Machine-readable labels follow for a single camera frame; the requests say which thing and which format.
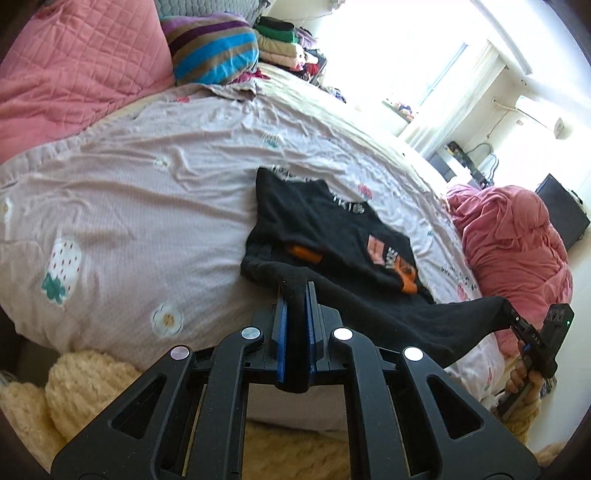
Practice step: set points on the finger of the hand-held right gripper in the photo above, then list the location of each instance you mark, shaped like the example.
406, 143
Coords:
521, 326

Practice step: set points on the cream fluffy blanket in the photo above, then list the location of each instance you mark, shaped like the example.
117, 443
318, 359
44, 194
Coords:
78, 387

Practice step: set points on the striped pillow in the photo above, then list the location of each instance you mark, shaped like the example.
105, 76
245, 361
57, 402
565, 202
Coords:
207, 46

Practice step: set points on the grey quilted pillow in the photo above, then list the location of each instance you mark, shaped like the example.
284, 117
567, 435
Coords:
207, 7

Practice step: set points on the stack of folded clothes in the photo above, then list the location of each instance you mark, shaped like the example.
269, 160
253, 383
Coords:
281, 46

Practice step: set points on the rose pink blanket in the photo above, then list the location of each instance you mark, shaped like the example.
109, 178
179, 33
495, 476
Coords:
508, 240

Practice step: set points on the windowsill clutter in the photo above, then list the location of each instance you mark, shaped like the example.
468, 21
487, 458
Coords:
400, 110

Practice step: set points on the pink quilted pillow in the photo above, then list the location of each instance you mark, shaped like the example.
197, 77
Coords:
78, 69

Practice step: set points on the bed with floral sheet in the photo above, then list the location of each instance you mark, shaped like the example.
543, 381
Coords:
138, 207

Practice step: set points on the person's right forearm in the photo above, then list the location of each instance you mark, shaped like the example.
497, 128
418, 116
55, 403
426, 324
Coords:
531, 417

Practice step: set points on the black sweater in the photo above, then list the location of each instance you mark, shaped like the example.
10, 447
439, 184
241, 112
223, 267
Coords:
323, 230

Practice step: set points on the person's right hand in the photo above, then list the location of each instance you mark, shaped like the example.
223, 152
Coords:
528, 385

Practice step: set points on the white air conditioner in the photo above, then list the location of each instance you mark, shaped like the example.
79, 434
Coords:
538, 113

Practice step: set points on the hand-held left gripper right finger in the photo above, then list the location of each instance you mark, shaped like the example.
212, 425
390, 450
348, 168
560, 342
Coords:
317, 341

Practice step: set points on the white curtain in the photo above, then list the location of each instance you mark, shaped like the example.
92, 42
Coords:
461, 101

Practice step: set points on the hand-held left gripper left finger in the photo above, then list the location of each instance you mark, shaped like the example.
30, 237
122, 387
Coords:
280, 332

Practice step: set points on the black cabinet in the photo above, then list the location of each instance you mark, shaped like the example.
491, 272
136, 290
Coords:
558, 207

